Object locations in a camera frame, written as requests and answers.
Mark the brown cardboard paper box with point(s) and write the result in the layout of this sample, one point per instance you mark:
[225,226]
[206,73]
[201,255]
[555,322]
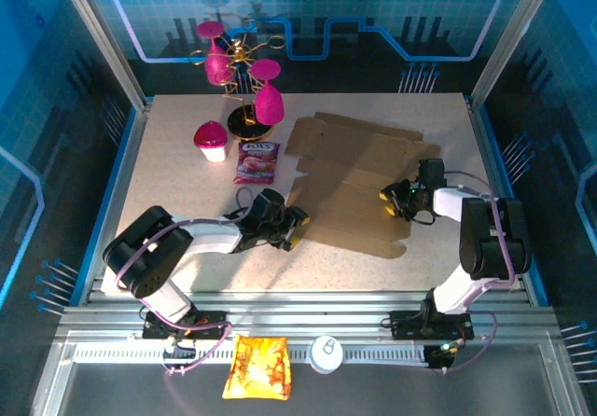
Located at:
[345,178]

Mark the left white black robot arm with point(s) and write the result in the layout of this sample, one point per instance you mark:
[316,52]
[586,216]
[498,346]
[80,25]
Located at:
[210,239]

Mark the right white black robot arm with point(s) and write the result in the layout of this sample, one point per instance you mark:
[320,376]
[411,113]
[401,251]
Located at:
[490,239]

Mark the purple candy bag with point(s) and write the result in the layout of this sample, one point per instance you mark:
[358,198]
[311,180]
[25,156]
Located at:
[256,164]

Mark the white cup pink lid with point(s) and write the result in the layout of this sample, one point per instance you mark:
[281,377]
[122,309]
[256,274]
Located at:
[212,143]

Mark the pink glitter wine glass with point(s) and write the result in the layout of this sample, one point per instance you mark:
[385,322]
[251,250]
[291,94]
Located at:
[269,106]
[218,68]

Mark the white tin can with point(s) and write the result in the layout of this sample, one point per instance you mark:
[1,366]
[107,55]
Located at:
[325,355]

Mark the yellow orange snack bag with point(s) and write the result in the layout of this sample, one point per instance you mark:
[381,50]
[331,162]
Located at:
[256,369]

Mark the black circuit board green light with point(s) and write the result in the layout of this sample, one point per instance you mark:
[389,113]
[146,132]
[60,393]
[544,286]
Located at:
[443,353]

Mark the aluminium frame cross rail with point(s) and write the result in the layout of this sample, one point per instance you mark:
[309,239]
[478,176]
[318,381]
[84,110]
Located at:
[303,313]

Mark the aluminium frame side rail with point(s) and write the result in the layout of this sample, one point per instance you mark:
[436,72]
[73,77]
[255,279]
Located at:
[487,155]
[122,192]

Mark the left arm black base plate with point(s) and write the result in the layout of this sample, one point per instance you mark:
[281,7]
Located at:
[210,325]

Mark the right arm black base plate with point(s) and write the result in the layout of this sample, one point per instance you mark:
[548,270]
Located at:
[406,325]

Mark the aluminium frame post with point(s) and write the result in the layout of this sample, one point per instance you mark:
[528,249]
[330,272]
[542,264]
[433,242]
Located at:
[508,38]
[100,38]

